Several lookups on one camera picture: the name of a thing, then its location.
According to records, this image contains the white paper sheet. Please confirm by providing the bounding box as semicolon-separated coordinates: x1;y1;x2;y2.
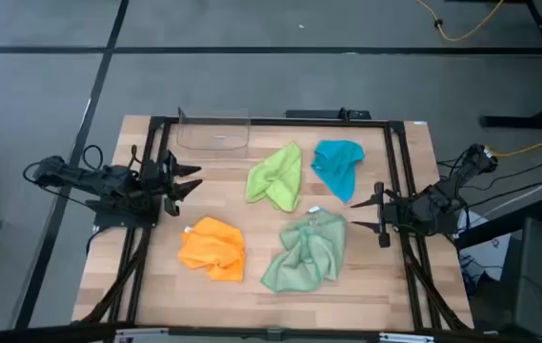
458;209;512;282

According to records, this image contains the black aluminium table frame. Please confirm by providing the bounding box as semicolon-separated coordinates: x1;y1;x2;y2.
79;115;474;333

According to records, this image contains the black table beam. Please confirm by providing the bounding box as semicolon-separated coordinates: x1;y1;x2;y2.
455;199;542;250

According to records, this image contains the long yellow extension cable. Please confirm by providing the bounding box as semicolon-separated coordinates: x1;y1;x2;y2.
415;0;506;43

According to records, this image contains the black desk leg frame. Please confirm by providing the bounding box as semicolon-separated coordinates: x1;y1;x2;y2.
478;0;542;130

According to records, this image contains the yellow cable with plug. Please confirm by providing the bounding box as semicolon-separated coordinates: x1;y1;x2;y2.
484;138;542;158

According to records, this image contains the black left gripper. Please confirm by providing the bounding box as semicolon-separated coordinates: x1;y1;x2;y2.
139;150;204;218

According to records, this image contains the black power cable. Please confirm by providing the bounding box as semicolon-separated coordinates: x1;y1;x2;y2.
436;156;542;192
468;182;542;211

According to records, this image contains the black overhead rig beam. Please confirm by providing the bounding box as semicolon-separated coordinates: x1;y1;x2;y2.
0;322;542;343

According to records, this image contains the white cable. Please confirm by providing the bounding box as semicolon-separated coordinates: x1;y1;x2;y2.
482;164;542;218

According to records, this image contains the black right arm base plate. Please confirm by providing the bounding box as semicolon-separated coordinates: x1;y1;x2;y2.
391;197;457;237

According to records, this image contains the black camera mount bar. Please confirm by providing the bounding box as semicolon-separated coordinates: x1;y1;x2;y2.
284;108;372;121

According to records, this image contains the clear plastic bin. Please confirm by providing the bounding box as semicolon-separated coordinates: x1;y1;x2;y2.
176;107;251;152

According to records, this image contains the sage green microfiber towel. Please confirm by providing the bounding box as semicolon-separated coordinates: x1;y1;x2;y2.
260;206;348;293

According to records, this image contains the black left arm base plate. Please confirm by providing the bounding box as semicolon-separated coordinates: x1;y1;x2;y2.
92;190;162;229

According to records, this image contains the silver metal bracket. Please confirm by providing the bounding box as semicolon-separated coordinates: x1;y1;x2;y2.
378;332;436;343

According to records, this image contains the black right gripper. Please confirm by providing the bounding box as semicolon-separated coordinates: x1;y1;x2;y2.
350;181;414;249

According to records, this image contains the blue cable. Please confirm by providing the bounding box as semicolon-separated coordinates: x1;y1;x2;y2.
460;256;479;299

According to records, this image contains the orange microfiber towel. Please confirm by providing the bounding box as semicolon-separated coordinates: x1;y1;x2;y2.
176;216;247;283

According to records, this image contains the lime green microfiber towel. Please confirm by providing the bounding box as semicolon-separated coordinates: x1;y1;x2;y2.
245;141;303;213

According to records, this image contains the teal blue microfiber towel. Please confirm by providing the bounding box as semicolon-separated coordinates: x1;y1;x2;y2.
311;139;366;204

